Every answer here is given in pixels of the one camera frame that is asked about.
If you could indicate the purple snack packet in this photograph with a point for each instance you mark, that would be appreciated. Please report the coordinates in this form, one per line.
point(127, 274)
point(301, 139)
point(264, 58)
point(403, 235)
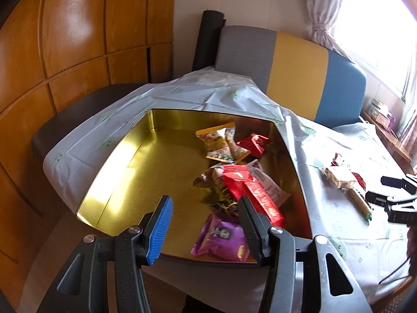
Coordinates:
point(221, 238)

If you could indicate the white snack packet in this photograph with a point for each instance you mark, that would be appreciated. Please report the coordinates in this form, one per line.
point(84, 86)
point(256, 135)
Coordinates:
point(272, 187)

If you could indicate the person's right hand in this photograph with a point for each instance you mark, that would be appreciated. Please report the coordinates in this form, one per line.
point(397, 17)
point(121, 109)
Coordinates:
point(412, 244)

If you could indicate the wooden wardrobe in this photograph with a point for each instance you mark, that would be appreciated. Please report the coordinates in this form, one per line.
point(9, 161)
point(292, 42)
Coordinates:
point(75, 22)

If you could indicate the green-ended cracker packet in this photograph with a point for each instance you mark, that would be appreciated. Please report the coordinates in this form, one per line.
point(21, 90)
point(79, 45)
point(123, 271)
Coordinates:
point(360, 202)

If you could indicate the long red snack packet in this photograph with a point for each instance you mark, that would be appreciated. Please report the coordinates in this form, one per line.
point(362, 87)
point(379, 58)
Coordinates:
point(257, 192)

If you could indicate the dark brown chair seat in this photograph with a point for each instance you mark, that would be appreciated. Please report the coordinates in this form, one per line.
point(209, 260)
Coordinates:
point(75, 114)

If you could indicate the yellow orange snack packet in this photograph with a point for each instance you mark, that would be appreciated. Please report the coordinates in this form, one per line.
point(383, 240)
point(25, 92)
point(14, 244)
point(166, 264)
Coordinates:
point(213, 138)

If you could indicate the grey yellow blue chair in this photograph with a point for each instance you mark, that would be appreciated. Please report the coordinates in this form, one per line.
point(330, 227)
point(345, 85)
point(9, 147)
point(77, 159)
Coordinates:
point(296, 71)

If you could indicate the wooden window ledge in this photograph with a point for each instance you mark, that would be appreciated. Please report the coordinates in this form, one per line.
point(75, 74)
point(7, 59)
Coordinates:
point(391, 141)

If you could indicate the small boxes on ledge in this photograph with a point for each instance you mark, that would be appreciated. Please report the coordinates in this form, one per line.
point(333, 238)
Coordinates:
point(381, 111)

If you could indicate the gold metal tin box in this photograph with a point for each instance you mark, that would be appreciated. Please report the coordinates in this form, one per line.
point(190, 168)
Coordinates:
point(156, 169)

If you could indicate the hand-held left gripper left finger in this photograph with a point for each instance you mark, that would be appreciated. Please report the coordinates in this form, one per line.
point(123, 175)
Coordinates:
point(159, 231)

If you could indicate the bright window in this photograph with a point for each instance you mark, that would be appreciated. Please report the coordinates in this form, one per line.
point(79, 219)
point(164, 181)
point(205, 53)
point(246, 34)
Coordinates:
point(374, 16)

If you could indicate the white green-printed tablecloth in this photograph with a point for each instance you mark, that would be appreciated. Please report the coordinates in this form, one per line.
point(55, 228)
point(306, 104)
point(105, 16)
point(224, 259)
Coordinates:
point(211, 84)

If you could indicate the small red snack packet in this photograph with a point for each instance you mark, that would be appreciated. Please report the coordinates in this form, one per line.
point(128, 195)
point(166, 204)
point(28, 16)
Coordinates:
point(360, 180)

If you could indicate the small dark red packet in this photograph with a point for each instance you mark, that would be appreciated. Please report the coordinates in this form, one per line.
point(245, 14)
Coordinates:
point(335, 160)

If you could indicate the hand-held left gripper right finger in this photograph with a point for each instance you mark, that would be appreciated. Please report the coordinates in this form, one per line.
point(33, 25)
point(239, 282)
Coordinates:
point(251, 231)

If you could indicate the woven rattan seat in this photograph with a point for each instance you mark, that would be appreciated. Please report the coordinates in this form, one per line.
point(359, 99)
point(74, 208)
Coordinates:
point(399, 296)

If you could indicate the beige snack packet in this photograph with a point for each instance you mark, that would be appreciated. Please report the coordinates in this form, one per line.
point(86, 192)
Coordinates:
point(236, 150)

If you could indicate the dark gold-patterned snack packet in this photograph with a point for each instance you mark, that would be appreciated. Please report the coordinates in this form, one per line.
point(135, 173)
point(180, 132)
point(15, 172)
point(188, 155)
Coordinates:
point(224, 204)

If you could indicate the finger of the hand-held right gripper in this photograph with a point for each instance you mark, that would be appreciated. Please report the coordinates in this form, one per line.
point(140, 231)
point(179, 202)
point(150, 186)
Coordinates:
point(378, 198)
point(395, 182)

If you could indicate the black rolled mat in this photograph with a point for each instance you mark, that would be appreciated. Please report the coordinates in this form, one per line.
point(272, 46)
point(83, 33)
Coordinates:
point(207, 39)

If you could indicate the round pastry packet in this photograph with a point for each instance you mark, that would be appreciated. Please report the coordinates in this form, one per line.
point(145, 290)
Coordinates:
point(338, 176)

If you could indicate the floral curtain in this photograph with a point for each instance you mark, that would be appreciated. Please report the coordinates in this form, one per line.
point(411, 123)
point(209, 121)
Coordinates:
point(321, 6)

